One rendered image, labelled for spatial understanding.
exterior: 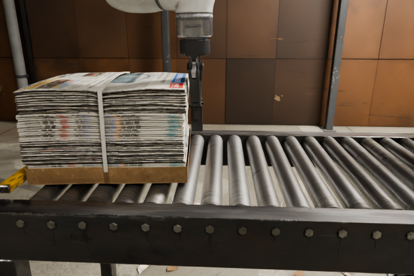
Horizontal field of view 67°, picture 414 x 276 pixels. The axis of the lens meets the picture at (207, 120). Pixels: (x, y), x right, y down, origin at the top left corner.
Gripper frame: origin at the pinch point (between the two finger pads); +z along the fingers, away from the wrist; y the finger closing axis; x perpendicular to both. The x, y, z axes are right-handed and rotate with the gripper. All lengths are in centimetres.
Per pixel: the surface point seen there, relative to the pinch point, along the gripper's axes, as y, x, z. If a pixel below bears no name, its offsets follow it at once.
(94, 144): 14.3, -22.2, 2.1
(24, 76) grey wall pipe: -277, -227, 29
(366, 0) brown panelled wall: -289, 163, -48
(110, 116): 13.6, -18.0, -4.4
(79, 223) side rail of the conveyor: 25.8, -22.3, 14.7
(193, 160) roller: -2.2, -1.4, 13.2
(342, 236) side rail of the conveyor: 26.1, 30.3, 16.7
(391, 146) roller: -17, 61, 15
